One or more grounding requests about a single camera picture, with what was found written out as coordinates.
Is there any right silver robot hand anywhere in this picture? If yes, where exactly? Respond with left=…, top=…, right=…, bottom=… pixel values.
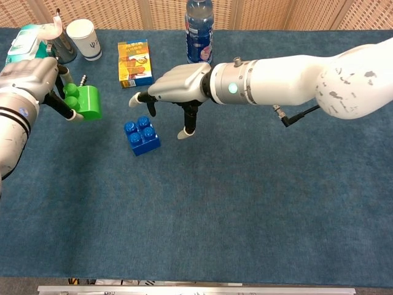
left=128, top=63, right=212, bottom=141

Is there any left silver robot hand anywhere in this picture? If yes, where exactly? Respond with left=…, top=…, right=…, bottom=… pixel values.
left=0, top=57, right=85, bottom=124

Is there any green rounded building block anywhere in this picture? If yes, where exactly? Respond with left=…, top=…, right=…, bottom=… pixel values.
left=63, top=82, right=103, bottom=121

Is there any blue four-stud building block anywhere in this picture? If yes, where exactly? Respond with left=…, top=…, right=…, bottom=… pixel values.
left=123, top=116, right=161, bottom=157

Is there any green wet wipes pack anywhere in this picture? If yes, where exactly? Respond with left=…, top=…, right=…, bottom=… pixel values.
left=5, top=24, right=58, bottom=67

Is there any shiny steel mug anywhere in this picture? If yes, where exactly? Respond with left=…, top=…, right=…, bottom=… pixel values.
left=45, top=29, right=78, bottom=65

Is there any blue drink bottle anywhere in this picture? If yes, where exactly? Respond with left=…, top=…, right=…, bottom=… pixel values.
left=184, top=0, right=214, bottom=65

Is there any yellow and blue carton box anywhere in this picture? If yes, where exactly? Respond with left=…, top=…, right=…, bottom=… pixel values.
left=117, top=39, right=154, bottom=89

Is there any white curved plastic item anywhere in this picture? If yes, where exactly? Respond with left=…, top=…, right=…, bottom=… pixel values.
left=36, top=8, right=64, bottom=41

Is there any white paper cup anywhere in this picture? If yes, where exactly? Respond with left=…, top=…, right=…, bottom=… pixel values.
left=66, top=18, right=103, bottom=62

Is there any wicker folding screen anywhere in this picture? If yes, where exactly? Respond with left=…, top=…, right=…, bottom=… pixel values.
left=0, top=0, right=393, bottom=31

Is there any blue felt table cloth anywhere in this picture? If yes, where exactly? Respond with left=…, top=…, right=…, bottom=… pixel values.
left=0, top=27, right=393, bottom=288

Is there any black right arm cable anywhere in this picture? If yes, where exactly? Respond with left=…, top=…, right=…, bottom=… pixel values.
left=272, top=104, right=321, bottom=128

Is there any aluminium rail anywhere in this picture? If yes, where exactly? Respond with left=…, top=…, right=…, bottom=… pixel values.
left=37, top=285, right=357, bottom=295

